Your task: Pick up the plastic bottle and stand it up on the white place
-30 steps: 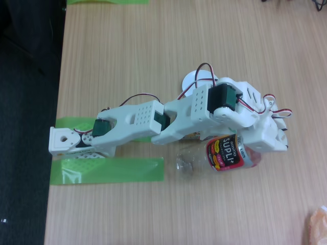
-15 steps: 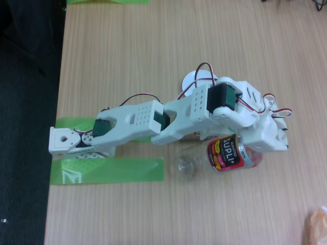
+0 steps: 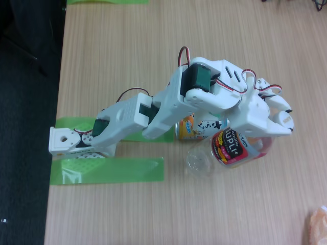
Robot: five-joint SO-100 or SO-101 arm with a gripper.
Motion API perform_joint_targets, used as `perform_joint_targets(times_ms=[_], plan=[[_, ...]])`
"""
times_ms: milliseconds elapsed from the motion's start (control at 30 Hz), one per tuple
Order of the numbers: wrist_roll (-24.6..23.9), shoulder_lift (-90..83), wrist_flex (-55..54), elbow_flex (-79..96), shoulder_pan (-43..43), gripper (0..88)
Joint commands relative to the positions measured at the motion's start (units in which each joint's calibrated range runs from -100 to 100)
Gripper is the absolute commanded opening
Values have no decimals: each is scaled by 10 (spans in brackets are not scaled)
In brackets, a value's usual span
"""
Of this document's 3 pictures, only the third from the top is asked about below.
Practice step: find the green tape strip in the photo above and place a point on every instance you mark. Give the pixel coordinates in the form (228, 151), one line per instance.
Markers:
(163, 136)
(127, 169)

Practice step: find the orange aluminium bottle can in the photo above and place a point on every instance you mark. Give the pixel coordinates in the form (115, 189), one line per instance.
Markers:
(189, 127)

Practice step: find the clear plastic bottle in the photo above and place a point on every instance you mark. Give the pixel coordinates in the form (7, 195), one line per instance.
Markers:
(227, 148)

